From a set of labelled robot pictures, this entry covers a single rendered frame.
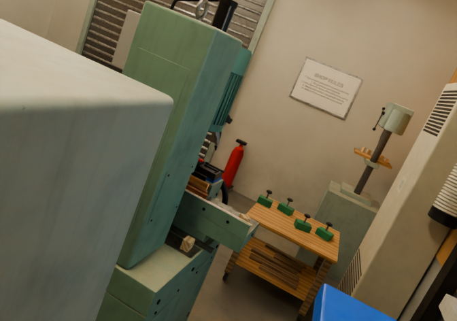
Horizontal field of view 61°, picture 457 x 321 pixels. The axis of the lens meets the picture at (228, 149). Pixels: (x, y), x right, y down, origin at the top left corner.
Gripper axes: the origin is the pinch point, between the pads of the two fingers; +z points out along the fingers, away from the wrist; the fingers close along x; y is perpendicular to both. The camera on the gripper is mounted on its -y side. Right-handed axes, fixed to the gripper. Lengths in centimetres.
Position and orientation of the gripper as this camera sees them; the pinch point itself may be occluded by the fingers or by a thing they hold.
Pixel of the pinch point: (205, 145)
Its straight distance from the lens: 166.9
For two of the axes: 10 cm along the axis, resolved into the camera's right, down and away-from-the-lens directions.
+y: -7.5, -0.5, 6.6
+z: -2.7, 9.4, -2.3
